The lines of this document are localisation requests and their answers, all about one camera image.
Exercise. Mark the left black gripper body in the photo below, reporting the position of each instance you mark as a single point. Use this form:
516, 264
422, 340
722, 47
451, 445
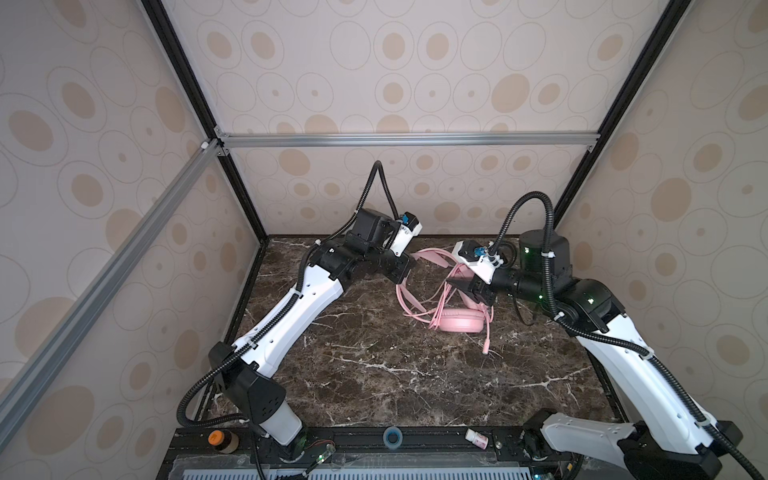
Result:
393, 265

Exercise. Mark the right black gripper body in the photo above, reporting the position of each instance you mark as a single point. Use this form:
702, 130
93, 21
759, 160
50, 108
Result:
485, 292

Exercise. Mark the pink cat-ear headphones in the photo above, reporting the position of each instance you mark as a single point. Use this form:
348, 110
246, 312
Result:
448, 309

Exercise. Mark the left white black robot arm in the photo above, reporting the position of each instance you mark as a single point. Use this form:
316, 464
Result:
370, 243

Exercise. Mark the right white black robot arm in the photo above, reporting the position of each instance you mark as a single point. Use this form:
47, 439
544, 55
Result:
674, 438

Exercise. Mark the small white pink box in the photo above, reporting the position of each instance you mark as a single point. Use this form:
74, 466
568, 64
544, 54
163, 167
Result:
476, 438

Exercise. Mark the blue tape roll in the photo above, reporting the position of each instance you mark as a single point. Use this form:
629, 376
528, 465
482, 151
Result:
392, 438

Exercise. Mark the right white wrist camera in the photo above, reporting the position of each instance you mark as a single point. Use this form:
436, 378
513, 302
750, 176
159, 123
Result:
478, 259

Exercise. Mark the back aluminium rail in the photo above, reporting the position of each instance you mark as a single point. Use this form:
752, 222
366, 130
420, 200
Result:
425, 139

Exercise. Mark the aluminium rail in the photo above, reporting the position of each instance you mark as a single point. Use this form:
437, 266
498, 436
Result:
42, 369
425, 139

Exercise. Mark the right black frame post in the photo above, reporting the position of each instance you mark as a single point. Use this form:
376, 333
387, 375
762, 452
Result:
649, 54

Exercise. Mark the black frame post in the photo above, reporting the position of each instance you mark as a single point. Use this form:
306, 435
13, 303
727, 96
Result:
160, 22
649, 54

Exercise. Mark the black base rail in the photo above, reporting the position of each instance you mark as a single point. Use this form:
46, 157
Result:
359, 453

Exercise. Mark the left black frame post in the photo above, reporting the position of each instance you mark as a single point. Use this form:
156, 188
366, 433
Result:
160, 22

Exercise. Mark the left aluminium rail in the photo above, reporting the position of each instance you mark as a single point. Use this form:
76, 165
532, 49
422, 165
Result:
42, 369

